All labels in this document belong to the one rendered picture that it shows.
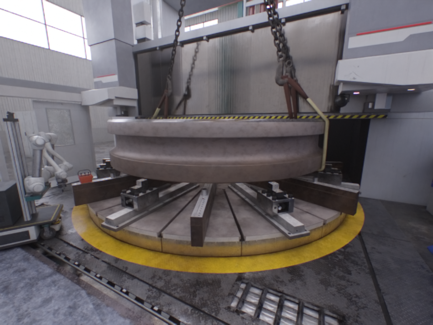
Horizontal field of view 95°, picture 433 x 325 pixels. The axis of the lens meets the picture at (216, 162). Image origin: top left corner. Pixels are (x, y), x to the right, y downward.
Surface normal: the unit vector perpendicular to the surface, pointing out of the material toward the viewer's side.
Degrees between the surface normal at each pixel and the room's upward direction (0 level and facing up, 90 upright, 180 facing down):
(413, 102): 90
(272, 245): 90
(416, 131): 90
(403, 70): 90
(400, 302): 0
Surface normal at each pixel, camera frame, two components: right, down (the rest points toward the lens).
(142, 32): -0.46, 0.18
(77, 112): 0.89, 0.09
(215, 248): -0.02, 0.20
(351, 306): 0.00, -0.98
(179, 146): -0.24, 0.20
